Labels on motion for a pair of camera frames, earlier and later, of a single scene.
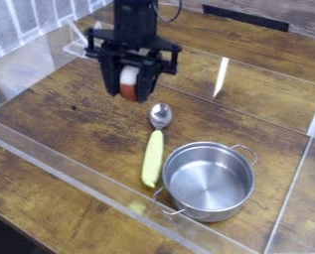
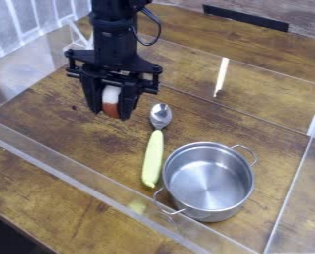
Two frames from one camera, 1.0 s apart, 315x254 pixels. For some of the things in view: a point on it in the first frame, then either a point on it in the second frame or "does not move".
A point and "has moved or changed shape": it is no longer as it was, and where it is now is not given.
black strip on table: x=246 y=17 does not move
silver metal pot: x=209 y=182 does not move
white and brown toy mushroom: x=128 y=81 has moved or changed shape
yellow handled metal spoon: x=160 y=117 does not move
